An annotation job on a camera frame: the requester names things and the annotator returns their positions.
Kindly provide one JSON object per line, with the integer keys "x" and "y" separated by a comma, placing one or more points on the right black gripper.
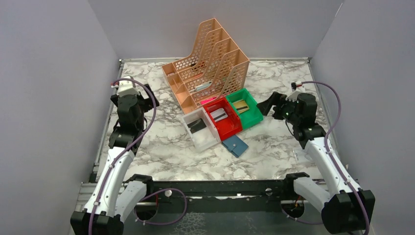
{"x": 278, "y": 105}

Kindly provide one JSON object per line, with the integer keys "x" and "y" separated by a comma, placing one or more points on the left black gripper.
{"x": 142, "y": 102}

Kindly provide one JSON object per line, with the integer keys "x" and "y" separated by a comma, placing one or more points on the red plastic bin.
{"x": 229, "y": 126}

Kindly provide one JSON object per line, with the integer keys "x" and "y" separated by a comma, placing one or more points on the silver credit card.
{"x": 219, "y": 114}

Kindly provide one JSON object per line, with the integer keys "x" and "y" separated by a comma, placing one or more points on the blue leather card holder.
{"x": 235, "y": 145}

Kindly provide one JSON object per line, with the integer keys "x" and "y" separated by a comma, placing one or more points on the peach plastic file organizer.
{"x": 215, "y": 57}

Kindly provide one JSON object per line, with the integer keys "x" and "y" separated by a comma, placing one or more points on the white plastic bin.
{"x": 207, "y": 137}

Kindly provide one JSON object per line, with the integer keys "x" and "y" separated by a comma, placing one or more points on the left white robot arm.
{"x": 106, "y": 210}

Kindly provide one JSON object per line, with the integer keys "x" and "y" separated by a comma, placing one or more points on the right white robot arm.
{"x": 344, "y": 206}

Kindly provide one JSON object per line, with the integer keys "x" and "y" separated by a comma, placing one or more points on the gold credit card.
{"x": 241, "y": 106}

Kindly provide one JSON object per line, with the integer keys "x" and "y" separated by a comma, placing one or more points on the black credit card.
{"x": 196, "y": 125}

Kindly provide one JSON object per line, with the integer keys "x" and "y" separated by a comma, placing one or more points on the teal grey stapler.
{"x": 203, "y": 86}

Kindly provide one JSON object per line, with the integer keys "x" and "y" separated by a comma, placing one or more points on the clear plastic packet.
{"x": 301, "y": 156}

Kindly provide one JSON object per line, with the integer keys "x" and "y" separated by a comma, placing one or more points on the pink highlighter pen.
{"x": 208, "y": 100}

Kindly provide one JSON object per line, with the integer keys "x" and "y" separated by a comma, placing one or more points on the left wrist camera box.
{"x": 125, "y": 87}

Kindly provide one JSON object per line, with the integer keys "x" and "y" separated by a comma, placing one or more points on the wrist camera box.
{"x": 297, "y": 88}
{"x": 125, "y": 87}

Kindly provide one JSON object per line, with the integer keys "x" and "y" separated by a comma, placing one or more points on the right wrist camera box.
{"x": 297, "y": 88}

